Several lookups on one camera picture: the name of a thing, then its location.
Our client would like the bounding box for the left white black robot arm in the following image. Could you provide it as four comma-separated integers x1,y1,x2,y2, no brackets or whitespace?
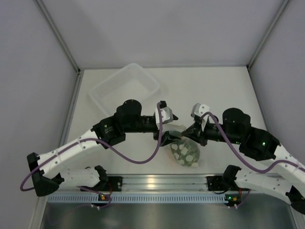
20,99,178,197

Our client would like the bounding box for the right aluminium frame post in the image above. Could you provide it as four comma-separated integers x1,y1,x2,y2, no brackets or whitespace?
247,0,293,70

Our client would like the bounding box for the translucent white plastic basket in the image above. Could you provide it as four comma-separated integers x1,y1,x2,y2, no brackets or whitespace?
89,63,160,116

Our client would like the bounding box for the white slotted cable duct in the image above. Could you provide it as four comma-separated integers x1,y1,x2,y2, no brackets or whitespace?
48,193,239,204

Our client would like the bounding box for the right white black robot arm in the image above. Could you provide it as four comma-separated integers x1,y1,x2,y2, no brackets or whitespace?
182,104,305,214

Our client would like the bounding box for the fake green cucumber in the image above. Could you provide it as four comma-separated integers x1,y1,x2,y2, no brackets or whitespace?
169,130,182,139

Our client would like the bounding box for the clear zip top bag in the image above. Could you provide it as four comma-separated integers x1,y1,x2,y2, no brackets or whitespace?
163,124,203,169

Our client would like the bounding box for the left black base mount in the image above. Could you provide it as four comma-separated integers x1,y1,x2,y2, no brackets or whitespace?
101,176,123,192

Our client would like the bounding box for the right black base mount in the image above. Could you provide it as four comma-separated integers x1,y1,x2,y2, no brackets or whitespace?
206,176,232,194

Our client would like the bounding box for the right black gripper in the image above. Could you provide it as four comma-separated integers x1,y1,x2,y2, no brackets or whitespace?
182,120,242,146

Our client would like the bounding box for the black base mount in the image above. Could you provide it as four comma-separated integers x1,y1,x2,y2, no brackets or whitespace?
206,176,232,194
101,176,123,192

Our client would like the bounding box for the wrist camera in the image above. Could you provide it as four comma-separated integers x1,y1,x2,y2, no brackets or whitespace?
191,103,210,118
155,101,174,127

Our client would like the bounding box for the aluminium frame post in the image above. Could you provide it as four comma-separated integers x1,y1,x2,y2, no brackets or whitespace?
247,0,293,70
35,0,81,72

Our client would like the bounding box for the left aluminium frame post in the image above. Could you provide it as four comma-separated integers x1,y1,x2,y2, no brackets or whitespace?
35,0,81,72

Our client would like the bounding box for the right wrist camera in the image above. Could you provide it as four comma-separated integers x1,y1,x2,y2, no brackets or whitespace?
191,103,210,118

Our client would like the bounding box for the fake green cabbage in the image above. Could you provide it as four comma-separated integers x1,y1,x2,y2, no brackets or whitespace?
170,138,200,168

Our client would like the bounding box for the aluminium mounting rail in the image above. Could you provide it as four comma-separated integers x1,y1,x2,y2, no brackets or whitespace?
54,173,297,193

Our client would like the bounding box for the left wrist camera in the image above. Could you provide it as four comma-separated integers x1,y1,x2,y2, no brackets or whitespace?
155,101,174,127

